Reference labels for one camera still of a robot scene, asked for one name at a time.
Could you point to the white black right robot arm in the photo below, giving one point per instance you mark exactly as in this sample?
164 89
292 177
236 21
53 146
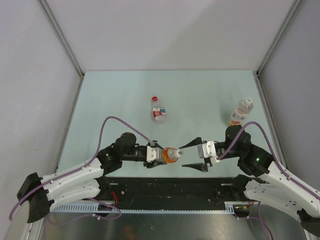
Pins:
265 179

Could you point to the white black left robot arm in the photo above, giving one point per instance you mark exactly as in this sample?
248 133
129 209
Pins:
86 180

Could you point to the red bottle cap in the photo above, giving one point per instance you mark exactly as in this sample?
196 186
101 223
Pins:
154 99

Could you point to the aluminium frame post right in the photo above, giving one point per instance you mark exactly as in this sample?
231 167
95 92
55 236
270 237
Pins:
284 27

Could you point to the large white bottle cap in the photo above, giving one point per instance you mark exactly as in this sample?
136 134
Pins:
248 101

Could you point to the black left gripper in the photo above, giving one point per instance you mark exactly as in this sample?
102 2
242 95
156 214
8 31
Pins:
152 164

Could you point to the aluminium frame post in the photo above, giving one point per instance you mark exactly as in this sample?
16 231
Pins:
284 27
48 13

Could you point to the white green fruit tea bottle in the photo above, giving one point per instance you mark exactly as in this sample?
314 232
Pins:
240 113

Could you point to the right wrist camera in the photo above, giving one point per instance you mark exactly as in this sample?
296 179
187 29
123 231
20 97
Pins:
207 151

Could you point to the orange label tea bottle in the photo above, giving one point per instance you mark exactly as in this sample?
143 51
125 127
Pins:
168 155

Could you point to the aluminium frame post left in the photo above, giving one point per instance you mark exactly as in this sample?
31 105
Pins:
48 13

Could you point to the small white bottle cap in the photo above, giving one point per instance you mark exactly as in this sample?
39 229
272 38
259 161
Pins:
178 153

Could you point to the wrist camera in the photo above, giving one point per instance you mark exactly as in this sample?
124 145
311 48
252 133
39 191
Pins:
154 154
207 151

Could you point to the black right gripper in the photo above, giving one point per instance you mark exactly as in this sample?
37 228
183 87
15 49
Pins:
200 166

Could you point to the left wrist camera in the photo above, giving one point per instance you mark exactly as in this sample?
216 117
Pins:
154 154

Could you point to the clear red label water bottle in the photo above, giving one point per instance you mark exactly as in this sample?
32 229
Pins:
158 111

